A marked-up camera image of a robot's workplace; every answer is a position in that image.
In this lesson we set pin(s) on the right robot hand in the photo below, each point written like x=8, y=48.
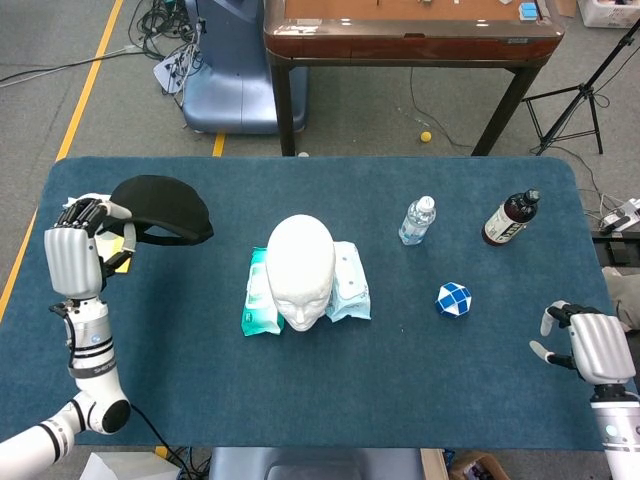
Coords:
x=600, y=350

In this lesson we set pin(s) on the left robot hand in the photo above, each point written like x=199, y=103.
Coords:
x=70, y=260

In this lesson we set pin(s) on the black baseball cap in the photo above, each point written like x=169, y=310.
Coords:
x=165, y=205

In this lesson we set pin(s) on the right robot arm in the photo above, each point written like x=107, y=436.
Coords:
x=617, y=435

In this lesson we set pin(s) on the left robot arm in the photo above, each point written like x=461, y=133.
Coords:
x=92, y=345

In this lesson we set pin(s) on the white foam mannequin head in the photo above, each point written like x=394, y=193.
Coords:
x=300, y=265

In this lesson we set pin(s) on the white yellow booklet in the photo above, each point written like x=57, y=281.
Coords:
x=116, y=246

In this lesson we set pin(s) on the white plastic cup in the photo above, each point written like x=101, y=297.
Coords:
x=70, y=204

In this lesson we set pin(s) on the beige fabric bundle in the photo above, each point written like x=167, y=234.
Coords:
x=625, y=295

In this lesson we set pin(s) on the white power strip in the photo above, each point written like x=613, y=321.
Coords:
x=620, y=215

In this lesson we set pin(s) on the blue white snake puzzle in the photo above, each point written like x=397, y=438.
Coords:
x=452, y=300

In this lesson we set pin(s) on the dark tea bottle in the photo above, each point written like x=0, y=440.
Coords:
x=507, y=222

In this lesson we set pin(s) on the cardboard box with items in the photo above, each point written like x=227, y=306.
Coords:
x=477, y=467

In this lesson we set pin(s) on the green wet wipes pack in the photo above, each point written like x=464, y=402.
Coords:
x=257, y=305

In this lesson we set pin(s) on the light wooden board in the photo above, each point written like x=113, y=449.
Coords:
x=433, y=465

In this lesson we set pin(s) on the white socket board with plugs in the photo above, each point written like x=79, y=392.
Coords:
x=172, y=70

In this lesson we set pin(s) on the clear water bottle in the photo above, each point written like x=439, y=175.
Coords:
x=417, y=222

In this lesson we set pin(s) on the blue felt table cover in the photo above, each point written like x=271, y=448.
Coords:
x=350, y=380

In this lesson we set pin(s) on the light blue wet wipes pack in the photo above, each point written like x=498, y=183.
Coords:
x=352, y=290

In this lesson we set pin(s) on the black tripod stand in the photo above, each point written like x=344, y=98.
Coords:
x=582, y=92

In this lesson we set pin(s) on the small yellow ball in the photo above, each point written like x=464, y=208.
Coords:
x=425, y=137

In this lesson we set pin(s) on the grey blue robot torso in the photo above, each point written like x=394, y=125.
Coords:
x=315, y=465

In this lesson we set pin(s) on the white storage basket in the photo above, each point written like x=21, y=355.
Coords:
x=607, y=12

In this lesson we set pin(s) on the blue mahjong tile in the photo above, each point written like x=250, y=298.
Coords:
x=527, y=15
x=529, y=5

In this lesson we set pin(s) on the open brown carton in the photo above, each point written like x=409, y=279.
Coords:
x=566, y=6

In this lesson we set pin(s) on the brown mahjong table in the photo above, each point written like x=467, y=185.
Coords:
x=410, y=47

